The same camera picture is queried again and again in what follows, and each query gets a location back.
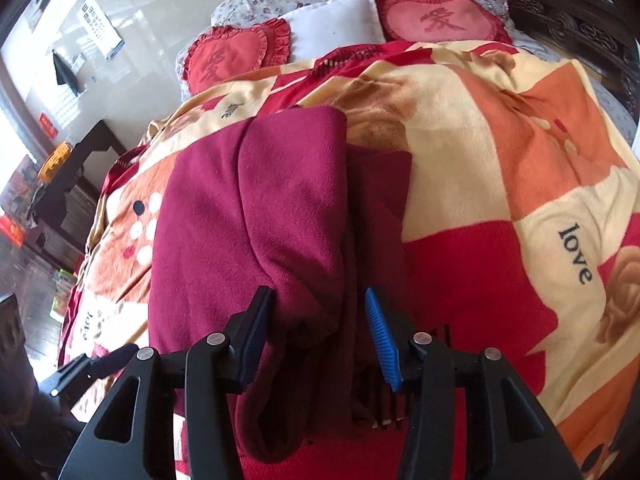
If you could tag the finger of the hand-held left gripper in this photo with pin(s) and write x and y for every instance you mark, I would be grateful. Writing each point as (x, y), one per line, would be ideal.
(115, 360)

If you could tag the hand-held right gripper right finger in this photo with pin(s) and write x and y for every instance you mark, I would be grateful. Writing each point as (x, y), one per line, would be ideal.
(382, 340)

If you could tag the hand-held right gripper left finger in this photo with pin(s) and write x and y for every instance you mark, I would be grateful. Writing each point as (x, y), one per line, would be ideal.
(252, 340)

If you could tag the maroon knit sweater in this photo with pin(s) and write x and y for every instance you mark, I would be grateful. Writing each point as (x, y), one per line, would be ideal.
(280, 200)

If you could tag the dark wooden cabinet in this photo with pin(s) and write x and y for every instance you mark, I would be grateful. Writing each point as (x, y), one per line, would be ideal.
(85, 195)

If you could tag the orange perforated object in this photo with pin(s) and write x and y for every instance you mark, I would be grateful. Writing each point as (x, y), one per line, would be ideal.
(55, 162)

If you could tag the printed fleece blanket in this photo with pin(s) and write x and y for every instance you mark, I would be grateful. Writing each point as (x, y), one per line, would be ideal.
(500, 160)

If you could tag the red heart pillow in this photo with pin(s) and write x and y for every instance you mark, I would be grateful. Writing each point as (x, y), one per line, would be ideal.
(225, 60)
(435, 17)

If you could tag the white pillow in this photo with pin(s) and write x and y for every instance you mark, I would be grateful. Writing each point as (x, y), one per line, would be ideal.
(335, 22)

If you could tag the dark carved wooden headboard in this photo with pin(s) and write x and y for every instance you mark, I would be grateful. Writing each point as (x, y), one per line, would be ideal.
(565, 20)

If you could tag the red wall sticker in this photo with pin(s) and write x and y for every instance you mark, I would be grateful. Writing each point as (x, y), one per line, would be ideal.
(48, 126)

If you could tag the black cloth on wall hook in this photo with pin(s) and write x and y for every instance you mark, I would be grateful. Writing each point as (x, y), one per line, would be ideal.
(65, 72)

